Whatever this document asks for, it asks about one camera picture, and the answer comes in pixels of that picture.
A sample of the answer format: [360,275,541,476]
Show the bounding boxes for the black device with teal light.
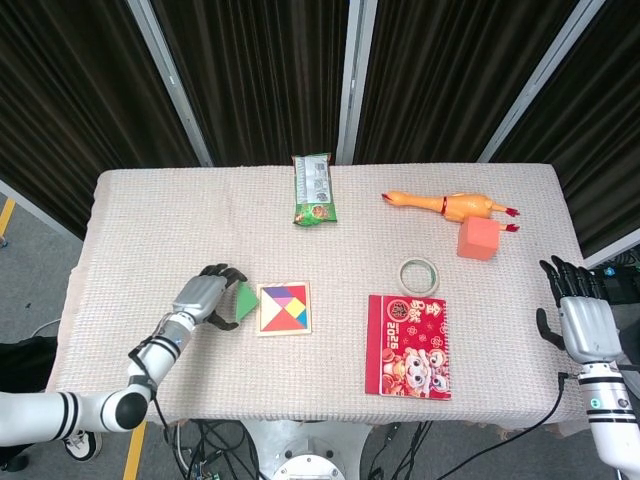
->
[587,248,640,321]

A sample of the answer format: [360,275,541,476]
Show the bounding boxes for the clear tape roll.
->
[397,256,441,296]

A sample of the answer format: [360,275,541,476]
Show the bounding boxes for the wooden tangram puzzle tray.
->
[256,281,313,337]

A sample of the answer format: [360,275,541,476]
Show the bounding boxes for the grey metal frame rail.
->
[583,241,640,270]
[0,178,85,242]

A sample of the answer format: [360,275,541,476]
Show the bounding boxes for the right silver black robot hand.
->
[535,255,624,365]

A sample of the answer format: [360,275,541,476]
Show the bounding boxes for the green snack packet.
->
[291,152,338,227]

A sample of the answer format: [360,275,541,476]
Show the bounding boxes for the red 2026 spiral calendar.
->
[364,293,453,402]

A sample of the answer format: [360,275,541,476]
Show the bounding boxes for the yellow rubber chicken toy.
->
[381,189,521,234]

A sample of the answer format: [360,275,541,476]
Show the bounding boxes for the dark pleated curtain panel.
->
[353,0,584,164]
[149,0,351,167]
[491,0,640,259]
[0,0,201,241]

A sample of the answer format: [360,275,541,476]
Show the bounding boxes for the green triangle puzzle piece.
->
[234,281,261,325]

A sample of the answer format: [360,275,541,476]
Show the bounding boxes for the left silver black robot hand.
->
[172,263,250,331]

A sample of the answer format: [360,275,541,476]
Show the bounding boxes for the beige woven tablecloth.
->
[40,162,601,436]

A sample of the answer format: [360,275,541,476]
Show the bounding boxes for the orange foam cube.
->
[456,215,502,262]

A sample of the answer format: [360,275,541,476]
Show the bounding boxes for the red tangram triangle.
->
[262,308,307,332]

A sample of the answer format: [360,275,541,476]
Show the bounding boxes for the white black sneaker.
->
[63,430,104,462]

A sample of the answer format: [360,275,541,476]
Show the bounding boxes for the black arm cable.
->
[128,337,174,444]
[394,370,572,480]

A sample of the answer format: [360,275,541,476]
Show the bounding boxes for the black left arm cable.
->
[128,337,174,444]

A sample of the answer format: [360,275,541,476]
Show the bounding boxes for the black floor cable tangle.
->
[366,420,437,480]
[163,418,264,480]

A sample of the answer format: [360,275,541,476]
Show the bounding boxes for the grey metal frame post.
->
[125,0,215,168]
[335,0,378,166]
[477,0,610,164]

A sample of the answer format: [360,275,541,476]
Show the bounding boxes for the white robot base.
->
[239,418,374,480]

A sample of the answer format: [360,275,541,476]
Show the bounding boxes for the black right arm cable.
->
[394,370,572,480]

